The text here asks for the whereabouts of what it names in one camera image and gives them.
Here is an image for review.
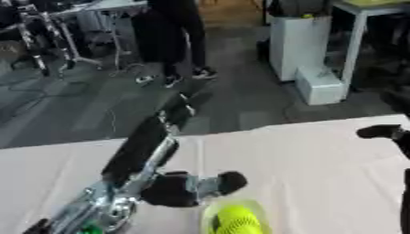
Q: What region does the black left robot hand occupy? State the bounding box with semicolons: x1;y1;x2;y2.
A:
99;90;250;208

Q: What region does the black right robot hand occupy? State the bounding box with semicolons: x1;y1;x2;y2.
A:
355;123;410;160

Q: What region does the white box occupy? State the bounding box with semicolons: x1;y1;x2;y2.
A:
295;65;348;106

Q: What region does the person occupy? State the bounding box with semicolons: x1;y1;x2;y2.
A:
129;0;221;90

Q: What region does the white cabinet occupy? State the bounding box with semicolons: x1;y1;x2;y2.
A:
267;16;333;82

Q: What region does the yellow-green ribbed toy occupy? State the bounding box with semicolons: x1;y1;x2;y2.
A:
200;198;275;234

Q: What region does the white desk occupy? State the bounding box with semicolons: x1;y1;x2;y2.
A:
49;0;151;67

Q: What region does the metal frame stand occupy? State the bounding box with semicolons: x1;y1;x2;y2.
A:
0;3;106;78

